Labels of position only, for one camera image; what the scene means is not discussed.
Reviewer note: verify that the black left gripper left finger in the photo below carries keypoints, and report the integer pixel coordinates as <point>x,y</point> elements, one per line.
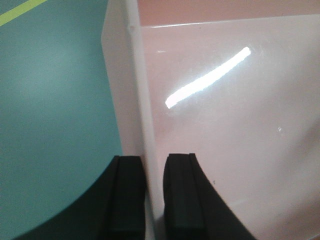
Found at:
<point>113,208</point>

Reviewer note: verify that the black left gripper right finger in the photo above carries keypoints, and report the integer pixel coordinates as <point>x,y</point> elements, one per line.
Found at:
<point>193,209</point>

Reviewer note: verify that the pink plastic bin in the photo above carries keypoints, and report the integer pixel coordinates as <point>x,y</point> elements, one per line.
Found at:
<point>237,82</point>

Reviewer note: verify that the yellow floor tape line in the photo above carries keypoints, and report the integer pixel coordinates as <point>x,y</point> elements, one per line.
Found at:
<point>19,10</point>

